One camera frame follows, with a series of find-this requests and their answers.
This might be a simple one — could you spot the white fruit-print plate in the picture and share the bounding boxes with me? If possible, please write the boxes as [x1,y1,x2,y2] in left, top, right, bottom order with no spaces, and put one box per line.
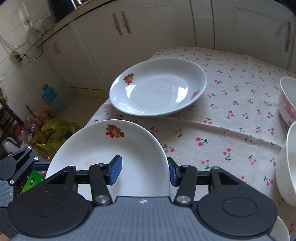
[109,57,207,117]
[46,120,170,199]

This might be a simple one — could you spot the large white bowl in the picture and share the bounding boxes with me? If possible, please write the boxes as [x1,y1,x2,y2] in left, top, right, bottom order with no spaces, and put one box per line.
[276,122,295,206]

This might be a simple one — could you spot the pink floral white bowl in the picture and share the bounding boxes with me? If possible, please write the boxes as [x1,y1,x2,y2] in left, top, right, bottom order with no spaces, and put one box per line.
[278,77,296,126]

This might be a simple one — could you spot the white kitchen base cabinets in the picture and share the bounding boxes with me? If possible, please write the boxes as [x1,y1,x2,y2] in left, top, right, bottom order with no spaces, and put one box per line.
[43,1,295,90]

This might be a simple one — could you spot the yellow-green plastic bag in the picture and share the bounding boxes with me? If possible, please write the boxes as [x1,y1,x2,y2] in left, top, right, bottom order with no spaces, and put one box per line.
[35,118,79,161]

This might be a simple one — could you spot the cherry print tablecloth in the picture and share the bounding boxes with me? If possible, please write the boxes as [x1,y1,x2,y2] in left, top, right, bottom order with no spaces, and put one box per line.
[89,47,295,240]

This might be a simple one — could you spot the blue thermos jug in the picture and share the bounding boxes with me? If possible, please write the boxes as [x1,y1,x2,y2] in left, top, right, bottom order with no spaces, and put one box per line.
[42,84,57,104]

